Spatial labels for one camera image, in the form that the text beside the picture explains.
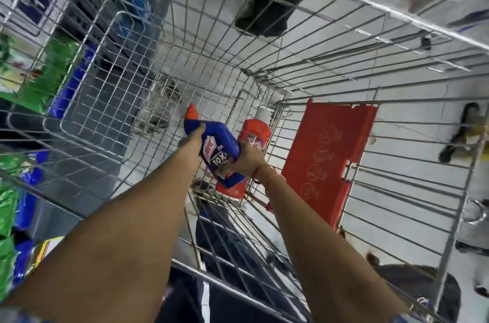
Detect person's right hand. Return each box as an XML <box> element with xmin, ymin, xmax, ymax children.
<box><xmin>216</xmin><ymin>139</ymin><xmax>269</xmax><ymax>184</ymax></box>

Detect person's left hand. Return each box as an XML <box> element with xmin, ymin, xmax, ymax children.
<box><xmin>177</xmin><ymin>123</ymin><xmax>207</xmax><ymax>171</ymax></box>

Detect blue cleaner bottle red cap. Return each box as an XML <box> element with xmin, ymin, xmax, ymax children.
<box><xmin>184</xmin><ymin>104</ymin><xmax>248</xmax><ymax>189</ymax></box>

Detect person's right forearm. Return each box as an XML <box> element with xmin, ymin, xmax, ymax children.
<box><xmin>255</xmin><ymin>172</ymin><xmax>409</xmax><ymax>323</ymax></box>

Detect person's left forearm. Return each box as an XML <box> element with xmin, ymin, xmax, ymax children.
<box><xmin>0</xmin><ymin>146</ymin><xmax>202</xmax><ymax>323</ymax></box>

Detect red thread wrist band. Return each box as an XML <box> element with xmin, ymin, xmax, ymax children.
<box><xmin>252</xmin><ymin>164</ymin><xmax>285</xmax><ymax>186</ymax></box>

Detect grey caster wheel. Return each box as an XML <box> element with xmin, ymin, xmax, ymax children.
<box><xmin>133</xmin><ymin>74</ymin><xmax>182</xmax><ymax>137</ymax></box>

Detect person's dark trousers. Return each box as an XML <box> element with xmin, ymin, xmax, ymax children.
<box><xmin>155</xmin><ymin>198</ymin><xmax>312</xmax><ymax>323</ymax></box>

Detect red plastic cart seat flap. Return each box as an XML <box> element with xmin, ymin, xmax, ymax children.
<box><xmin>281</xmin><ymin>99</ymin><xmax>379</xmax><ymax>230</ymax></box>

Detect row of green packets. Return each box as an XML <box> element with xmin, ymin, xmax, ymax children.
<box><xmin>0</xmin><ymin>0</ymin><xmax>127</xmax><ymax>298</ymax></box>

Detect yellow label packet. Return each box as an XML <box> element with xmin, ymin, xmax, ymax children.
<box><xmin>26</xmin><ymin>236</ymin><xmax>65</xmax><ymax>271</ymax></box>

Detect metal wire shopping cart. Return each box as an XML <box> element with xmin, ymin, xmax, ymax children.
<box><xmin>0</xmin><ymin>0</ymin><xmax>489</xmax><ymax>323</ymax></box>

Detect metal ring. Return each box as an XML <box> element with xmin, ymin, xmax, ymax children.
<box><xmin>461</xmin><ymin>200</ymin><xmax>489</xmax><ymax>225</ymax></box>

